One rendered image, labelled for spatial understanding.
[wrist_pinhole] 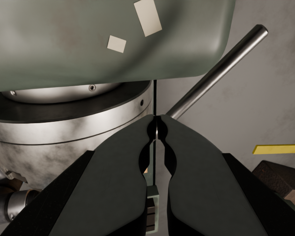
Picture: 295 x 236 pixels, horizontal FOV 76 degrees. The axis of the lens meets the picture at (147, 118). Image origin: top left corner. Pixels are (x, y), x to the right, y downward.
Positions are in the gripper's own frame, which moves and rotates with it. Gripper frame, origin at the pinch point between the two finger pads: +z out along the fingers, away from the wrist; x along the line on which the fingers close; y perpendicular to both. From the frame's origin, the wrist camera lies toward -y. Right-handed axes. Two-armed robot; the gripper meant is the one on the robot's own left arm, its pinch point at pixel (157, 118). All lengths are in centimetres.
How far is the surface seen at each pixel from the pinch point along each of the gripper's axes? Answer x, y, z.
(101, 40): -5.4, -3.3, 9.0
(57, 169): -14.0, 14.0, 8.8
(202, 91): 4.0, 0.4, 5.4
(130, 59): -2.8, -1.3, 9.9
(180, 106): 2.2, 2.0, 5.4
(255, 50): 84, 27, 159
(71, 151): -11.6, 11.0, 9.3
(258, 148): 119, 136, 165
